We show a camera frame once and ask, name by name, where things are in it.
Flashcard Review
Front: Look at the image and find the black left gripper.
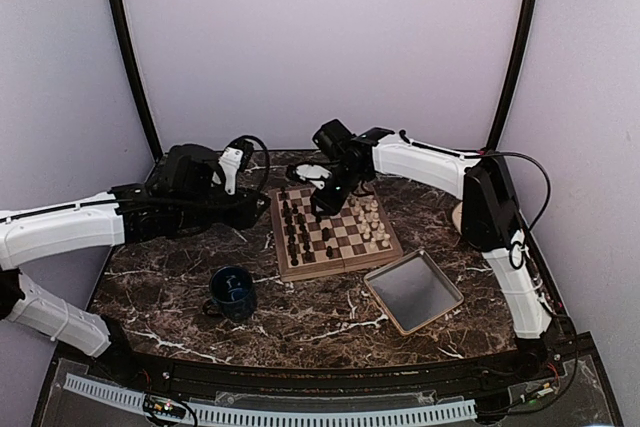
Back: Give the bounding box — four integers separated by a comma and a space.
174, 185, 271, 232

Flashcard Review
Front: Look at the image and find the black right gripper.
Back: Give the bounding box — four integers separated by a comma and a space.
311, 162, 367, 216

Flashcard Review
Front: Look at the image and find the wooden folding chess board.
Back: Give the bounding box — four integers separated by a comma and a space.
269, 186, 403, 282

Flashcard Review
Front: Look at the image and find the silver metal tray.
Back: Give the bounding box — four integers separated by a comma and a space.
364, 250, 464, 336

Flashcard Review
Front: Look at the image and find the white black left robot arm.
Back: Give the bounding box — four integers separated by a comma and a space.
1, 135, 270, 383

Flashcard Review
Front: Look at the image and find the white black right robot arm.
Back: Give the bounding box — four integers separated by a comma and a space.
291, 119, 552, 340

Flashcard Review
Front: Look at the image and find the white chess pieces row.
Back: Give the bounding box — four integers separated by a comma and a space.
344, 196, 391, 255

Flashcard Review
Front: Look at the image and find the dark blue enamel mug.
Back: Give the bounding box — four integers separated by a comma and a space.
202, 265, 257, 323

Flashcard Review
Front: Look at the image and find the cream floral ceramic plate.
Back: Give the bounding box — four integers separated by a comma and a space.
451, 202, 463, 233

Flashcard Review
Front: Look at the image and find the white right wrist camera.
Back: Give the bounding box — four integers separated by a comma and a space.
286, 163, 331, 183

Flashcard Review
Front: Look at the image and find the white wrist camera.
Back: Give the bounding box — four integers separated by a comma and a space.
286, 163, 331, 183
213, 139, 254, 196

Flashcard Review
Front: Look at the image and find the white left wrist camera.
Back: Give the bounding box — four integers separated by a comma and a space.
213, 139, 254, 196

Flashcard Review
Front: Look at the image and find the white slotted cable duct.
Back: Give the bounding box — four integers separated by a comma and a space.
63, 374, 478, 426

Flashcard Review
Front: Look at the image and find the black left frame post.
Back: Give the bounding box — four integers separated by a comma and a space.
108, 0, 163, 160

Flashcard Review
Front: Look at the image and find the black frame post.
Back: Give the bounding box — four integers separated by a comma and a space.
108, 0, 163, 160
485, 0, 536, 150

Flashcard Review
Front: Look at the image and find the black right frame post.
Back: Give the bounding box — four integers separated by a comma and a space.
485, 0, 536, 150

